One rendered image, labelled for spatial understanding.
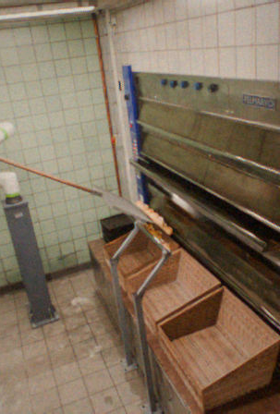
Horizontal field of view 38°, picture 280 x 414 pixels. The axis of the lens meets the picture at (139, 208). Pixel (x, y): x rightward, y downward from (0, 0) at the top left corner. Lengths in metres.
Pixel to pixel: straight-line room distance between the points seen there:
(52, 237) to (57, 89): 1.53
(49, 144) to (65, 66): 0.76
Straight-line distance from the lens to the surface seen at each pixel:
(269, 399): 2.36
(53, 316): 4.02
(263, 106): 1.95
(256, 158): 2.00
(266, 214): 2.03
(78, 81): 4.13
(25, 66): 4.05
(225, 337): 2.66
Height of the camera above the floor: 2.32
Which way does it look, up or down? 22 degrees down
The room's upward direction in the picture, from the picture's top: 7 degrees counter-clockwise
